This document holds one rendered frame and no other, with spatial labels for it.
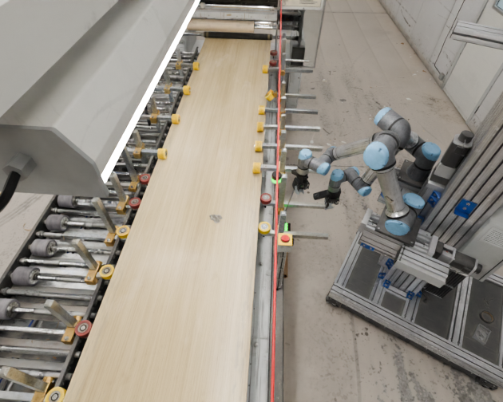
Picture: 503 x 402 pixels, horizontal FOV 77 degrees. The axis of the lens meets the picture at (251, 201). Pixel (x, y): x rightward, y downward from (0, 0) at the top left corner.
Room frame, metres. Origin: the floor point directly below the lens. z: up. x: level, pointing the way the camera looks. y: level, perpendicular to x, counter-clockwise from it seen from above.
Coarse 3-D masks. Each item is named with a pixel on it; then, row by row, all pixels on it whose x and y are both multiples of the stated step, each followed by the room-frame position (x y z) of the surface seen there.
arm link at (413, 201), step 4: (404, 196) 1.14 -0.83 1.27; (408, 196) 1.14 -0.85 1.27; (412, 196) 1.14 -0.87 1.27; (416, 196) 1.14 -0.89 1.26; (420, 196) 1.15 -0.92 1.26; (404, 200) 1.12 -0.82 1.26; (408, 200) 1.11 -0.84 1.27; (412, 200) 1.11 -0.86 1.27; (416, 200) 1.11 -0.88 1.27; (420, 200) 1.11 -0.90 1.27; (408, 204) 1.09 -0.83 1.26; (412, 204) 1.08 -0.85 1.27; (416, 204) 1.08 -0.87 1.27; (420, 204) 1.08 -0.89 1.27; (424, 204) 1.09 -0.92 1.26; (412, 208) 1.06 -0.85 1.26; (416, 208) 1.07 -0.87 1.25; (420, 208) 1.07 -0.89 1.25; (416, 212) 1.05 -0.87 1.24; (416, 216) 1.04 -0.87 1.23
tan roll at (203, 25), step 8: (192, 24) 4.00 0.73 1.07; (200, 24) 3.99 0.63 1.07; (208, 24) 3.99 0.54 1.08; (216, 24) 3.99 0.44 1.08; (224, 24) 3.98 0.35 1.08; (232, 24) 3.98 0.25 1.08; (240, 24) 3.98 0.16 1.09; (248, 24) 3.97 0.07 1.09; (240, 32) 4.00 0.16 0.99; (248, 32) 3.98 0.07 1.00
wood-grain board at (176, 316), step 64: (256, 64) 3.38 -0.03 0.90; (192, 128) 2.20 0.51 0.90; (192, 192) 1.47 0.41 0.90; (256, 192) 1.48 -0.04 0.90; (128, 256) 0.96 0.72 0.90; (192, 256) 0.96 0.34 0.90; (128, 320) 0.58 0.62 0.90; (192, 320) 0.59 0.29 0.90; (128, 384) 0.29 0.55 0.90; (192, 384) 0.30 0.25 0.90
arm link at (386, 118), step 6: (384, 108) 1.57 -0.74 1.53; (390, 108) 1.57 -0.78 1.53; (378, 114) 1.55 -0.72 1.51; (384, 114) 1.53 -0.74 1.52; (390, 114) 1.52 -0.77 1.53; (396, 114) 1.51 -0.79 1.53; (378, 120) 1.52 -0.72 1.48; (384, 120) 1.50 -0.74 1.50; (390, 120) 1.48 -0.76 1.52; (396, 120) 1.46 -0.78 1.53; (378, 126) 1.52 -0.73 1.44; (384, 126) 1.48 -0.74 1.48; (390, 126) 1.45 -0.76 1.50; (414, 132) 1.67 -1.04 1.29; (414, 138) 1.62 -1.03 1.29; (420, 138) 1.65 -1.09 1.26; (408, 144) 1.60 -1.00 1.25; (414, 144) 1.60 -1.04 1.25; (408, 150) 1.62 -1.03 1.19
